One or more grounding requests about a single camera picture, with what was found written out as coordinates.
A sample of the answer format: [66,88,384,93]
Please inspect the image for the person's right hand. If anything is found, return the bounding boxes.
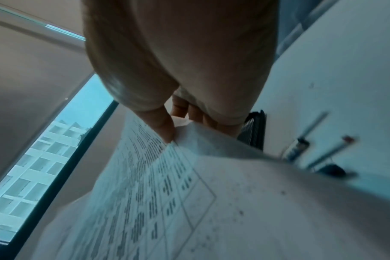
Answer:
[81,0,279,144]

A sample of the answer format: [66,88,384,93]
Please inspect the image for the white pen orange tip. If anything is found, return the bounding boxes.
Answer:
[306,135,358,170]

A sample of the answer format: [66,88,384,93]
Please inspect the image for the thin bundle printed sheets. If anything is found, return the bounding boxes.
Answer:
[40,111,390,260]

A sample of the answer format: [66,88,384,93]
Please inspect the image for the black mesh paper tray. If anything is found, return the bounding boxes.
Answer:
[238,109,267,151]

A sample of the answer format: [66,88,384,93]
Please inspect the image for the window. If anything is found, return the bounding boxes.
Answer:
[0,73,119,260]

